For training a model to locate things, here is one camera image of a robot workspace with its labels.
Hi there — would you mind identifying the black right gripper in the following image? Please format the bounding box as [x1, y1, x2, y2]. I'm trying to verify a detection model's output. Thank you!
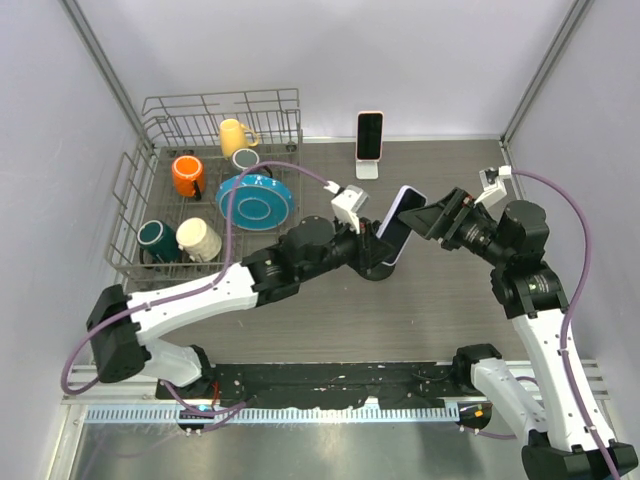
[399, 186, 512, 267]

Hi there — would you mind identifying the purple-cased phone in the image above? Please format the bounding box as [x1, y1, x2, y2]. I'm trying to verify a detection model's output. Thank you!
[376, 185, 427, 266]

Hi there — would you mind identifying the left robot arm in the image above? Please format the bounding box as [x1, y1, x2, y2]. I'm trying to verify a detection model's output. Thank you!
[87, 217, 392, 399]

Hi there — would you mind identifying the orange mug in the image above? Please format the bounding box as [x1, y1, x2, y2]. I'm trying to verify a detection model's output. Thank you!
[171, 155, 206, 201]

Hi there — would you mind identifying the pink-cased phone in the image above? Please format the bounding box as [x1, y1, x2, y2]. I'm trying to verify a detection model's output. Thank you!
[355, 111, 384, 161]

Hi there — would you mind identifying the grey wire dish rack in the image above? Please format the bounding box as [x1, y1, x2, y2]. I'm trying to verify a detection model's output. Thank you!
[105, 88, 303, 292]

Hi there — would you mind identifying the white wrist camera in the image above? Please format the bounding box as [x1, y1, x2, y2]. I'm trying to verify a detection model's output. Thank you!
[324, 181, 369, 234]
[475, 165, 512, 209]

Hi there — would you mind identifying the white phone stand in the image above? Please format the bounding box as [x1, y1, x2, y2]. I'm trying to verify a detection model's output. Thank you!
[355, 160, 379, 180]

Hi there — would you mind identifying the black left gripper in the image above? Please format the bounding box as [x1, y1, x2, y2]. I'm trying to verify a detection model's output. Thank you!
[298, 211, 395, 282]

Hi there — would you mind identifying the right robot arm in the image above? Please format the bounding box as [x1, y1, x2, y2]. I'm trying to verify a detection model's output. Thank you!
[399, 188, 639, 479]

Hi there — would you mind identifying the yellow mug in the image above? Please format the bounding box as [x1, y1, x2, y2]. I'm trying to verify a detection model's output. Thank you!
[219, 118, 260, 158]

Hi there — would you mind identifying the dark teal mug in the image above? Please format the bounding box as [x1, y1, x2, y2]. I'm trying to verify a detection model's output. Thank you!
[136, 219, 181, 265]

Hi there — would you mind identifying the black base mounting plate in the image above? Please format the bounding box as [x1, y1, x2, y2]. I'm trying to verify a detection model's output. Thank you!
[178, 362, 484, 410]

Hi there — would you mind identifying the cream ribbed cup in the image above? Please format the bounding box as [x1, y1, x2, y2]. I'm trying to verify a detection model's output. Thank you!
[176, 217, 222, 263]

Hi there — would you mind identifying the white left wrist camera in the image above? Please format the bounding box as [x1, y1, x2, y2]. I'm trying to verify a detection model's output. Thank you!
[324, 181, 369, 234]

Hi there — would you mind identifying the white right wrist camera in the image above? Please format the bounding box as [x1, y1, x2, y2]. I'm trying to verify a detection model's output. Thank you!
[475, 165, 512, 209]

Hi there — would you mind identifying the dark grey mug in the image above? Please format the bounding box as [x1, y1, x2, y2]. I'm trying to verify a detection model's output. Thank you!
[230, 148, 273, 178]

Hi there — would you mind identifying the blue plate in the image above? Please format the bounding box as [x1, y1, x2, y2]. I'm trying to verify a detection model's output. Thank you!
[231, 174, 295, 232]

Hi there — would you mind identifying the black round-base phone holder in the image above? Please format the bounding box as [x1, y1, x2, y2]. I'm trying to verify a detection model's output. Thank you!
[360, 264, 395, 282]

